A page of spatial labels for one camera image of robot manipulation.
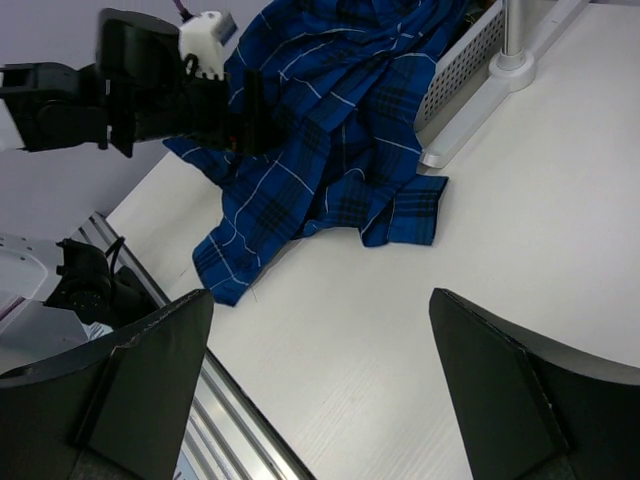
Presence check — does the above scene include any white plastic basket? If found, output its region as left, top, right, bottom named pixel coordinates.
left=414, top=1, right=504, bottom=147

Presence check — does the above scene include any blue plaid shirt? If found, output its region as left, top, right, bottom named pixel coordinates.
left=166, top=1, right=469, bottom=306

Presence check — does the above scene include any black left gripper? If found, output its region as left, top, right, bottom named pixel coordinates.
left=179, top=70, right=284, bottom=155

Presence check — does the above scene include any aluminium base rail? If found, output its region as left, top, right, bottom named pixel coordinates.
left=173, top=351, right=314, bottom=479

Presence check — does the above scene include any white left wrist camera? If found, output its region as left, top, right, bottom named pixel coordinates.
left=178, top=11, right=237, bottom=80

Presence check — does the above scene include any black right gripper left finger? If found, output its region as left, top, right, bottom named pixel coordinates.
left=1, top=290, right=214, bottom=479

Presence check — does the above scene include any white clothes rack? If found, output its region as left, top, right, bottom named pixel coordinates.
left=420, top=1, right=587, bottom=169

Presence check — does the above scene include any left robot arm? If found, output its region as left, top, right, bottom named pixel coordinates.
left=1, top=8, right=283, bottom=330

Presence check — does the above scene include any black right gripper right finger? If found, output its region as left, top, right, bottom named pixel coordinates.
left=429, top=288, right=639, bottom=479

